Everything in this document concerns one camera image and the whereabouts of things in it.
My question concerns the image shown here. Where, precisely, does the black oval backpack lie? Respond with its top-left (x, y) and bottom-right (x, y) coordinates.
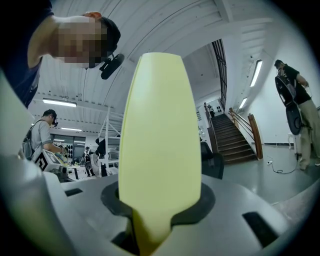
top-left (274, 74), bottom-right (305, 136)

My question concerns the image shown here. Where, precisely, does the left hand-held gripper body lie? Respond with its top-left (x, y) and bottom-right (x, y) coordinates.
top-left (33, 149), bottom-right (70, 176)

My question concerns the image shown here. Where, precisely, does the person's head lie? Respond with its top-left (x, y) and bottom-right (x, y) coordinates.
top-left (28, 11), bottom-right (122, 70)

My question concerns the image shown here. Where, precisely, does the black metal railing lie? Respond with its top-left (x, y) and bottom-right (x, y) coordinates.
top-left (211, 38), bottom-right (228, 108)

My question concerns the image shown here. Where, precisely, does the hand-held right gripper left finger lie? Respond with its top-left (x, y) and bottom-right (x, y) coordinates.
top-left (100, 180), bottom-right (140, 256)

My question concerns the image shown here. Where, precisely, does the yellow folder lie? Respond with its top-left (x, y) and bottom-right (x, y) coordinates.
top-left (117, 52), bottom-right (203, 255)

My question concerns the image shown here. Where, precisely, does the person's dark blue shirt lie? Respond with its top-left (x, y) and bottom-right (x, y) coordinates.
top-left (0, 0), bottom-right (55, 108)

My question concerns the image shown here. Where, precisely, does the black head-mounted camera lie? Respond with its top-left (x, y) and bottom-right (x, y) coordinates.
top-left (99, 53), bottom-right (125, 80)

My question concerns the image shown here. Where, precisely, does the white metal shelf rack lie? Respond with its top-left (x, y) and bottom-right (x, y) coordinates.
top-left (98, 107), bottom-right (125, 177)

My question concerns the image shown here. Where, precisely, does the wooden staircase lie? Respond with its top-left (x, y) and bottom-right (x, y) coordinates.
top-left (203, 99), bottom-right (264, 165)

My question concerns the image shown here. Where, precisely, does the black floor cable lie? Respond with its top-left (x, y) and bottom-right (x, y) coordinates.
top-left (271, 154), bottom-right (300, 175)

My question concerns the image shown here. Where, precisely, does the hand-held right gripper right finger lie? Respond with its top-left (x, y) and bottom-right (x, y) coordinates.
top-left (169, 183), bottom-right (217, 226)

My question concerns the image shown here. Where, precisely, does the black mesh chair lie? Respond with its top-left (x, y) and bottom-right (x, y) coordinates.
top-left (199, 141), bottom-right (225, 180)

